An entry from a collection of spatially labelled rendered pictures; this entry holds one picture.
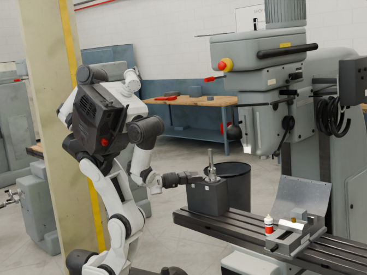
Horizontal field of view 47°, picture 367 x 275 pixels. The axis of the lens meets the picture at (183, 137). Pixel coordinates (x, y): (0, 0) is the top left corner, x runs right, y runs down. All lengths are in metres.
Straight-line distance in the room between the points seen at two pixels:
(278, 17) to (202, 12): 5.89
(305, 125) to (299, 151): 0.31
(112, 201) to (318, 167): 1.12
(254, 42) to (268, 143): 0.48
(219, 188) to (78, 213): 1.46
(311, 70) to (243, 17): 5.23
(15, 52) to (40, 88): 7.84
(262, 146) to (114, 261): 1.00
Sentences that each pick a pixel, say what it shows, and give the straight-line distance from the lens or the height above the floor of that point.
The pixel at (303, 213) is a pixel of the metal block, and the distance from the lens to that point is 2.06.
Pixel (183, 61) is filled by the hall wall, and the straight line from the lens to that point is 8.42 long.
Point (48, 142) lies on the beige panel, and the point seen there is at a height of 1.27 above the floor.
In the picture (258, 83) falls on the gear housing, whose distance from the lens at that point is 1.87.
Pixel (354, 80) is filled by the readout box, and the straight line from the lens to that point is 2.01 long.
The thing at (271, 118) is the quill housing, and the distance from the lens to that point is 1.95.
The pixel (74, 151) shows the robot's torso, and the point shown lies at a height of 1.38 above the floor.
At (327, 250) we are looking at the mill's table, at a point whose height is 0.90.
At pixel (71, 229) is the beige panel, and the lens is 3.48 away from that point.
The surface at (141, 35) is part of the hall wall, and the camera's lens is 9.35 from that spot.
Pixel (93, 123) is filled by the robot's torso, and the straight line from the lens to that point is 1.90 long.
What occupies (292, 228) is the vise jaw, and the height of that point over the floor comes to 0.99.
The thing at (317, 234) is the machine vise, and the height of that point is 0.92.
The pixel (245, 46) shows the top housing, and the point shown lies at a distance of 1.78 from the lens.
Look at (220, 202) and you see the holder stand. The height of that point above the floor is 0.98.
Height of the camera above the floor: 1.86
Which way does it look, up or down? 12 degrees down
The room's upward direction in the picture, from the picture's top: 6 degrees counter-clockwise
